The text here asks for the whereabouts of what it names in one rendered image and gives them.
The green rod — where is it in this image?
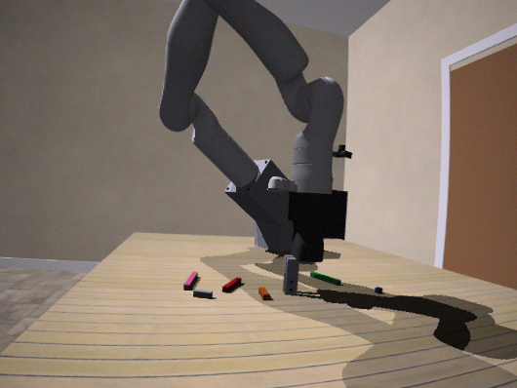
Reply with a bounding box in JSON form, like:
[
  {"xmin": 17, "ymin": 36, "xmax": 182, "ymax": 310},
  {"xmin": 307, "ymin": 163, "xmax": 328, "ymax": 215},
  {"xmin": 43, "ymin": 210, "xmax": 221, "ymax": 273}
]
[{"xmin": 310, "ymin": 272, "xmax": 341, "ymax": 286}]

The orange rod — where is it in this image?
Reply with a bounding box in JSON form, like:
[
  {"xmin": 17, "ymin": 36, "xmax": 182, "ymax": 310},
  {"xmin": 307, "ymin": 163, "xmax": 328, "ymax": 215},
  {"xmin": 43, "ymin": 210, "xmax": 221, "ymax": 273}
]
[{"xmin": 258, "ymin": 288, "xmax": 269, "ymax": 300}]

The pink rod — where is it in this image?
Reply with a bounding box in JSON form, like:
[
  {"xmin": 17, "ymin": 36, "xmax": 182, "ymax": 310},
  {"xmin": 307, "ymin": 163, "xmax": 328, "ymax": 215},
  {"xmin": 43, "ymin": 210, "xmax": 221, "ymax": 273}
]
[{"xmin": 183, "ymin": 272, "xmax": 198, "ymax": 291}]

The red rod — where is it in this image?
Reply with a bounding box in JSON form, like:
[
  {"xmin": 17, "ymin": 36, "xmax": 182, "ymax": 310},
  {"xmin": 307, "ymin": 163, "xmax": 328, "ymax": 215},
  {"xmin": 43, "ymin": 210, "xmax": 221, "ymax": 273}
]
[{"xmin": 222, "ymin": 278, "xmax": 242, "ymax": 293}]

